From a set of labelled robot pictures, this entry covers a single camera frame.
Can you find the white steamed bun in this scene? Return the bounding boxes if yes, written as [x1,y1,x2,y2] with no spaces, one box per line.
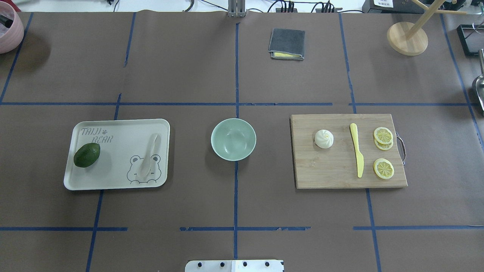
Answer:
[313,129,334,149]

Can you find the light green bowl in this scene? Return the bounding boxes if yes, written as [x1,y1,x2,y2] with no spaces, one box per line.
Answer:
[211,118,256,161]

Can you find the wooden cutting board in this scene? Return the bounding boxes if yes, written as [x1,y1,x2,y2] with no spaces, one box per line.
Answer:
[290,114,408,189]

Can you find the grey folded cloth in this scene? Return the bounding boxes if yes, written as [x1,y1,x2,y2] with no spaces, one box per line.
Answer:
[268,28,306,61]

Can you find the cream bear serving tray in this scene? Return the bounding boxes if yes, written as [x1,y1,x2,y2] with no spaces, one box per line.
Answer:
[64,119,171,190]

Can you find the yellow plastic knife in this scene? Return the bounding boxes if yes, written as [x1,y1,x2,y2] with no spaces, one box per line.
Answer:
[349,123,365,178]

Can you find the upper lemon slice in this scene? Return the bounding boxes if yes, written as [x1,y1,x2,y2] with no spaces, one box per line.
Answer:
[373,127,394,145]

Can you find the lemon slice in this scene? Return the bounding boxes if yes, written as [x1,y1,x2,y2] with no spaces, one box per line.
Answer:
[373,127,394,145]
[373,158,395,179]

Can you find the lemon slice underneath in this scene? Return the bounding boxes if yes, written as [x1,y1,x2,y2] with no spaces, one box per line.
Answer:
[374,139,394,150]

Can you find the lower lemon slice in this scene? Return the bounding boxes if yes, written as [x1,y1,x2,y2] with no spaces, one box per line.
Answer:
[373,158,395,179]

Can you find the green avocado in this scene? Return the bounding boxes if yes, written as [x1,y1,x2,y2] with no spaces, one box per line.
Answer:
[74,142,101,168]

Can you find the wooden mug tree stand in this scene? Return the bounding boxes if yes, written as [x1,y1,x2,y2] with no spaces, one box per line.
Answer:
[386,0,467,56]

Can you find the black device with label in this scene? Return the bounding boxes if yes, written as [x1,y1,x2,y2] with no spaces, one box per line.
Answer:
[361,0,425,14]

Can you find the metal scoop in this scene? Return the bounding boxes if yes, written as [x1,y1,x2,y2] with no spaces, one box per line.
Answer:
[473,49,484,113]

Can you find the pink cup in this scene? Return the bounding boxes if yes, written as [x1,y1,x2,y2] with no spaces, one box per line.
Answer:
[0,1,24,54]

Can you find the grey metal mount bracket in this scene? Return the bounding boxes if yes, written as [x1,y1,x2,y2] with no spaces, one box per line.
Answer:
[228,0,247,18]

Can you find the white metal base plate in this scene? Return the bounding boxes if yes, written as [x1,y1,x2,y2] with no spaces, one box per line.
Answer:
[185,259,285,272]

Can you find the black box frame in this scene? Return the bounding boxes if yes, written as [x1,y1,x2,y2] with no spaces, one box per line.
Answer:
[456,24,484,56]

